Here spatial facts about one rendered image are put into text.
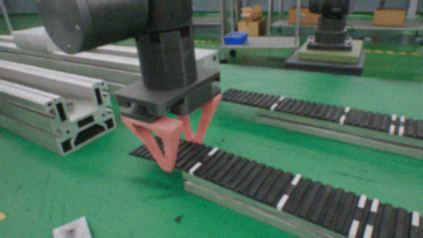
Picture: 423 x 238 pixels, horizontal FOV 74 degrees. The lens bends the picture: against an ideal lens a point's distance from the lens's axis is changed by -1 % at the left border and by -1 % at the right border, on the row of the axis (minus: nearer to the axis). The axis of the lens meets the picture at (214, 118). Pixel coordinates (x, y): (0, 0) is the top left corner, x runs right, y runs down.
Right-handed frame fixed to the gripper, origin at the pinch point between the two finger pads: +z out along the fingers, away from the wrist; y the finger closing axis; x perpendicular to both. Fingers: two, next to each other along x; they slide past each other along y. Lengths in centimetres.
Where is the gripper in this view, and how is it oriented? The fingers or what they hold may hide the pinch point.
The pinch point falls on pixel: (181, 152)
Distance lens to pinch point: 34.5
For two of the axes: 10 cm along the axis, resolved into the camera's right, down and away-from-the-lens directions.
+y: -5.4, 4.2, -7.3
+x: 8.4, 2.0, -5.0
